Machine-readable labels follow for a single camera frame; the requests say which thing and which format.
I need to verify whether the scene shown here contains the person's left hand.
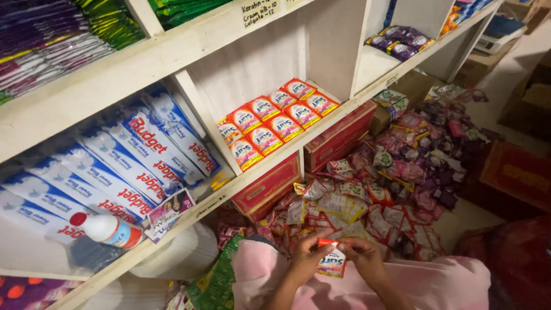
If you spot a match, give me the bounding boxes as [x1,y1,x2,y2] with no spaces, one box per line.
[286,232,336,288]

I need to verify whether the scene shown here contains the person's right hand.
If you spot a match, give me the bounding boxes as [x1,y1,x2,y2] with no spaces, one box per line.
[336,237,391,290]

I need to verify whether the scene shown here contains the red pink detergent sachet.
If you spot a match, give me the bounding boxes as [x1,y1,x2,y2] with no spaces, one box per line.
[316,238,351,279]

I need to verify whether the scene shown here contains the person's pink garment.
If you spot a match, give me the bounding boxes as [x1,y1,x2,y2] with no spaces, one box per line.
[232,240,492,310]

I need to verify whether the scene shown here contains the heap of mixed loose sachets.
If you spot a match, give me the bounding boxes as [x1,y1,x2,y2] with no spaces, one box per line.
[216,84,502,263]

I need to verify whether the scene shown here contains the red carton box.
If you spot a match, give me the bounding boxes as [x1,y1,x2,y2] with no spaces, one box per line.
[303,100,377,174]
[231,154,302,223]

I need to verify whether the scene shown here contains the green sachet strip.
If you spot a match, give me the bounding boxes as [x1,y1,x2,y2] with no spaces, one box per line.
[186,234,245,310]

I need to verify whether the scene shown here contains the small yellow packet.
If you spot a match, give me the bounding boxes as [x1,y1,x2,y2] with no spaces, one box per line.
[209,171,232,191]

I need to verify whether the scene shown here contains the white plastic sack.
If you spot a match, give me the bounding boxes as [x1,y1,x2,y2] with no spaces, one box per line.
[129,222,219,281]

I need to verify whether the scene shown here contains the pink shampoo sachet strip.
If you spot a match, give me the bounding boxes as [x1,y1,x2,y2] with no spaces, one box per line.
[143,188,197,244]

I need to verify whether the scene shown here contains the rows of red shelf sachets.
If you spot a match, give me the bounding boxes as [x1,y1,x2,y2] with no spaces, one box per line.
[216,77,341,172]

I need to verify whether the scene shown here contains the red mesh bag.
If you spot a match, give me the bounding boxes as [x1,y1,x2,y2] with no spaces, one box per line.
[455,215,551,310]

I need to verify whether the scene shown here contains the cardboard box with green sachets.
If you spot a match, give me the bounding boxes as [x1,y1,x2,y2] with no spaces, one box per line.
[369,71,436,137]

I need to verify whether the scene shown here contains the red orange printed carton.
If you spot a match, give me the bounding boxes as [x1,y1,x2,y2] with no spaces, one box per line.
[461,140,551,220]

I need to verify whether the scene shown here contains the white bottle with red cap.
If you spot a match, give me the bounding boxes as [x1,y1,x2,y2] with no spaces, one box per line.
[69,211,143,250]

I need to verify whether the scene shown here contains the dark blue plastic bag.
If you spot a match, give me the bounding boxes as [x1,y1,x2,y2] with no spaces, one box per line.
[69,235,126,273]

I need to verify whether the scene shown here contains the white wooden shelf unit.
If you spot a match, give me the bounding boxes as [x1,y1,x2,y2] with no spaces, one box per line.
[0,0,504,310]

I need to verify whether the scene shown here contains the row of blue detergent packets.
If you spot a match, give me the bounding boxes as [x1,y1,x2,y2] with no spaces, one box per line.
[0,84,222,245]

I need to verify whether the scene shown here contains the pile of purple sachets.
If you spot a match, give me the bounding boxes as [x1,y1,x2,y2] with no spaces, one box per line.
[365,25,435,62]

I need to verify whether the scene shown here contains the stack of brown cardboard cartons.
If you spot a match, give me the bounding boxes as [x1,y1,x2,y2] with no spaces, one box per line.
[497,47,551,143]

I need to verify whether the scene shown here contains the handwritten paper label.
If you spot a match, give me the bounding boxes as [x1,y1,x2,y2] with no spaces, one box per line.
[240,0,282,29]

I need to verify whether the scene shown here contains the white weighing scale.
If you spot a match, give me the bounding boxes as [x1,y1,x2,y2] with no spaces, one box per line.
[474,15,528,55]

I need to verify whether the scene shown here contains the row of orange blue packets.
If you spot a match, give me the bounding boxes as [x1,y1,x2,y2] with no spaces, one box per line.
[440,0,496,36]

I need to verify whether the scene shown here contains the stack of green yellow sachets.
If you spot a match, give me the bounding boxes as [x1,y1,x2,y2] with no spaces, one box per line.
[73,0,146,51]

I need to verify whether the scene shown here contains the stack of purple white sachets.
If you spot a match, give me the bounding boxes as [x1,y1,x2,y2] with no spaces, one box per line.
[0,0,115,106]

